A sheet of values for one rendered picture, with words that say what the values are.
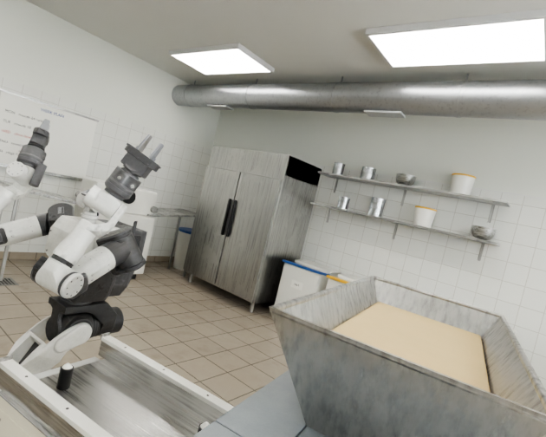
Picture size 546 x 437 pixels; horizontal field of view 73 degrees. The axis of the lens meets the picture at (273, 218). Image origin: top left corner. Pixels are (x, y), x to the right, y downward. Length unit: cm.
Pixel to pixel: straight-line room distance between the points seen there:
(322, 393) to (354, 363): 7
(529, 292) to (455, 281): 67
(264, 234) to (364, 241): 130
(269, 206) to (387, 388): 420
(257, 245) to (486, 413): 429
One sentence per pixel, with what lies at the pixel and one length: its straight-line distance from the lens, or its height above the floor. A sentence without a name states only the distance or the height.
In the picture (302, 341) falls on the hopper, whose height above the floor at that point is 129.
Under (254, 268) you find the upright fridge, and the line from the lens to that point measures 465.
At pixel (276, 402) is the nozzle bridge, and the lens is 56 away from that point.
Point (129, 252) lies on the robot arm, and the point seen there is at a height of 115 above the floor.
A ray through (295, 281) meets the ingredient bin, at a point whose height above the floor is 56.
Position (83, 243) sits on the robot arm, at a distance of 123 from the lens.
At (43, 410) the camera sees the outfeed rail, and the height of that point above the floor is 87.
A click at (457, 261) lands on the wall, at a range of 457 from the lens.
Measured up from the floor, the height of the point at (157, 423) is 84.
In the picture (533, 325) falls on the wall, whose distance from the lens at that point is 454.
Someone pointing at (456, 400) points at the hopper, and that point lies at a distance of 43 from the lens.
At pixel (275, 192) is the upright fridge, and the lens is 455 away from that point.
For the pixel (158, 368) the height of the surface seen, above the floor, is 90.
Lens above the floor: 144
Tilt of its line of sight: 3 degrees down
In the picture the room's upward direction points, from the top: 13 degrees clockwise
